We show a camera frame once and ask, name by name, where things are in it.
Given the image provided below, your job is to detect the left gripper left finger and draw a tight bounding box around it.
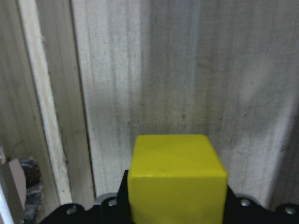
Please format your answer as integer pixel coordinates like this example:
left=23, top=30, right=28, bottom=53
left=101, top=170, right=132, bottom=224

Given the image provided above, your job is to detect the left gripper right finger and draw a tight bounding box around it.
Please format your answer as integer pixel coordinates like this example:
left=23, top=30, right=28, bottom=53
left=222, top=186, right=257, bottom=224

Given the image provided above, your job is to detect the yellow block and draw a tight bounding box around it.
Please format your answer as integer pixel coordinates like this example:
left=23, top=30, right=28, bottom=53
left=128, top=134, right=228, bottom=224

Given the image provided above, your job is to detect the light wooden drawer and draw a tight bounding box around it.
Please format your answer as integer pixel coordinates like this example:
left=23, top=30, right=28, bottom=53
left=0, top=0, right=299, bottom=222

